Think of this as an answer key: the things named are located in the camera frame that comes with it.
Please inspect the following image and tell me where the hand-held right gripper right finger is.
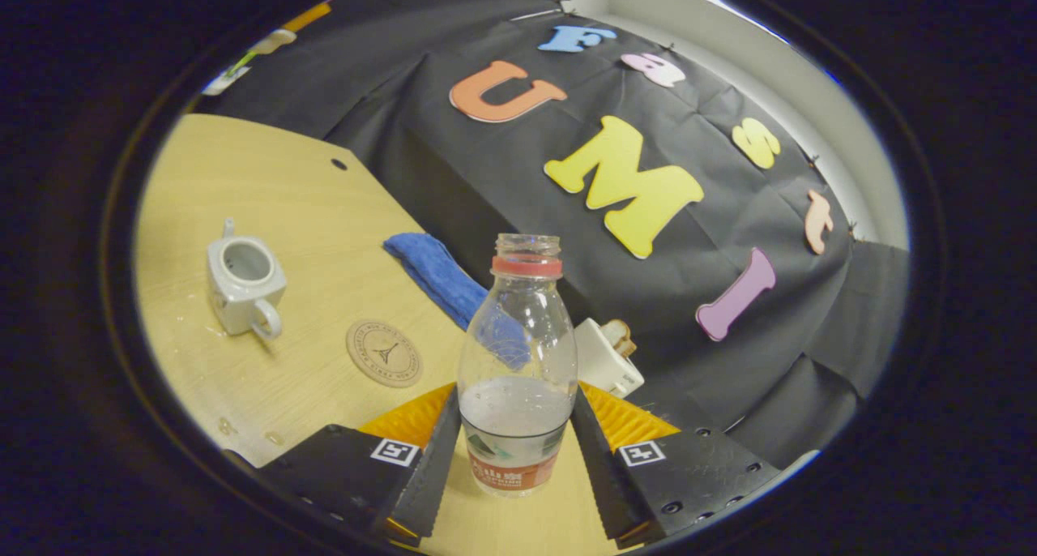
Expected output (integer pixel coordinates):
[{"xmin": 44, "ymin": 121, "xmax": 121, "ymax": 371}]
[{"xmin": 570, "ymin": 382, "xmax": 783, "ymax": 550}]

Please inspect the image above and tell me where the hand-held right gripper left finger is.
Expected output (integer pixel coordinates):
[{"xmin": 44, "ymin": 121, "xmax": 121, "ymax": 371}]
[{"xmin": 255, "ymin": 382, "xmax": 463, "ymax": 549}]

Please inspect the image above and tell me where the round cork coaster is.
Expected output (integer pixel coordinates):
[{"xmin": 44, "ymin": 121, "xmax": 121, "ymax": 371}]
[{"xmin": 346, "ymin": 319, "xmax": 424, "ymax": 389}]

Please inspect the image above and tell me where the clear plastic water bottle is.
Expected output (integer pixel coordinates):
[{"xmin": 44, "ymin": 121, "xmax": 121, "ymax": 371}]
[{"xmin": 456, "ymin": 233, "xmax": 579, "ymax": 498}]

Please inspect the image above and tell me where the white ceramic teacup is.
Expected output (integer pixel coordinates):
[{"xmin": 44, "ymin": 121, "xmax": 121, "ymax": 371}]
[{"xmin": 206, "ymin": 218, "xmax": 288, "ymax": 342}]

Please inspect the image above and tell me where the white toaster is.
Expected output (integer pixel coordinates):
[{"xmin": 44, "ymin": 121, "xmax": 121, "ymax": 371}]
[{"xmin": 574, "ymin": 319, "xmax": 645, "ymax": 399}]

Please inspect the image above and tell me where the bread slice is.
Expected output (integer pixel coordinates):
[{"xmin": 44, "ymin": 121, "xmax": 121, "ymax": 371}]
[{"xmin": 604, "ymin": 319, "xmax": 638, "ymax": 358}]

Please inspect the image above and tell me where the blue towel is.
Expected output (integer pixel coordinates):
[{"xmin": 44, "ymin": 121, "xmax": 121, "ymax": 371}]
[{"xmin": 383, "ymin": 232, "xmax": 531, "ymax": 370}]

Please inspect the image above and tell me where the black backdrop cloth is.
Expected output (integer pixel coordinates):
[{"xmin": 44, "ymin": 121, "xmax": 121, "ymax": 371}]
[{"xmin": 194, "ymin": 0, "xmax": 912, "ymax": 468}]

